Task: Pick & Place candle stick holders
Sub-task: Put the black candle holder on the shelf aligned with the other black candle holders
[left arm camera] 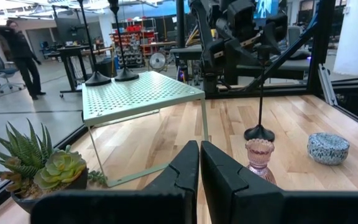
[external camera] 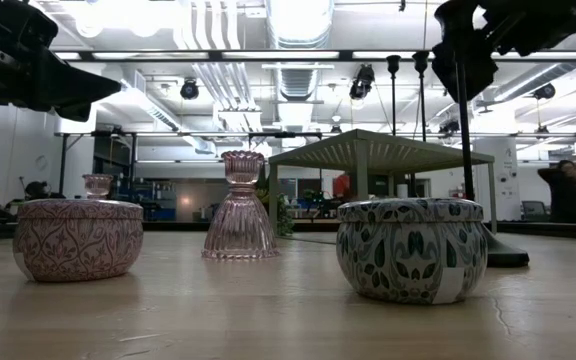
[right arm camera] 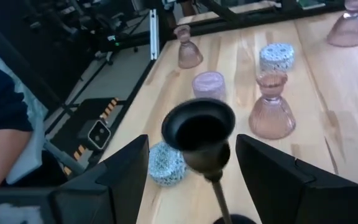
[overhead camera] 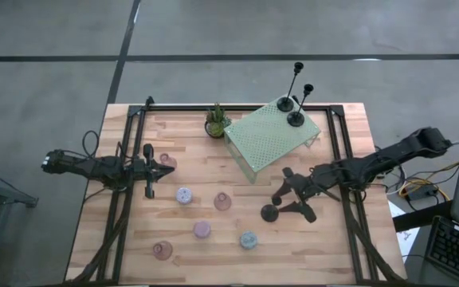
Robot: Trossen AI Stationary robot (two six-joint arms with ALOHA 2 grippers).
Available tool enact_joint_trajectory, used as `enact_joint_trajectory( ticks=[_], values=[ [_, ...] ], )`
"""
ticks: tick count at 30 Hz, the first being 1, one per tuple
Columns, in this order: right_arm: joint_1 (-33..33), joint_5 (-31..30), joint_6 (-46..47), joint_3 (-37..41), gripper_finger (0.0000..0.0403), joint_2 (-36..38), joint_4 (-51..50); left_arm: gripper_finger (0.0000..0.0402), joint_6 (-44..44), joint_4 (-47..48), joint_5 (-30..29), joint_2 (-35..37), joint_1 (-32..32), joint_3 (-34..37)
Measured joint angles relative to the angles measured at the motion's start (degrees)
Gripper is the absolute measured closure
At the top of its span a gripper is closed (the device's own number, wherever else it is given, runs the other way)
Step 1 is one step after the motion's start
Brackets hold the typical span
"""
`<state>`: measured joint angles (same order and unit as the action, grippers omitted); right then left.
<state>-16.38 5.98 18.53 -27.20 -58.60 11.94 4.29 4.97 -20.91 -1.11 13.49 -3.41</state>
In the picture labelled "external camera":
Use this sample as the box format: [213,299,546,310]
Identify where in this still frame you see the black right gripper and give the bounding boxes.
[431,0,576,104]

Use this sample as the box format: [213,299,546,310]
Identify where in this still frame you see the medium black candlestick holder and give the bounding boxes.
[411,50,431,143]

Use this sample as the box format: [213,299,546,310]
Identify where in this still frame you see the tall black candlestick holder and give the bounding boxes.
[385,54,403,137]

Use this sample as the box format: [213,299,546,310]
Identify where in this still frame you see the pink glass candle holder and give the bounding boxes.
[201,150,281,261]
[81,173,115,202]

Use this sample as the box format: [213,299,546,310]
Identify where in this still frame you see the pink floral pattern candle tin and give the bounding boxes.
[12,198,145,283]

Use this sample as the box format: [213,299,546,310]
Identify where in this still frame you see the blue leaf pattern candle tin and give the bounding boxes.
[335,197,490,306]

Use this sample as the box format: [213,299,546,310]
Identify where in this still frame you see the black ceiling spotlight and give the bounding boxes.
[348,63,377,102]
[532,82,557,101]
[179,78,201,101]

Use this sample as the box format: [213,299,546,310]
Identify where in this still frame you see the person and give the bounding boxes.
[23,180,67,201]
[537,159,576,225]

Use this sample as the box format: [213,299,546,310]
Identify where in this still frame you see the grey office chair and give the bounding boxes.
[520,199,550,223]

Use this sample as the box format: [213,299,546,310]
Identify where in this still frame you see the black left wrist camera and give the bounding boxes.
[0,0,60,51]

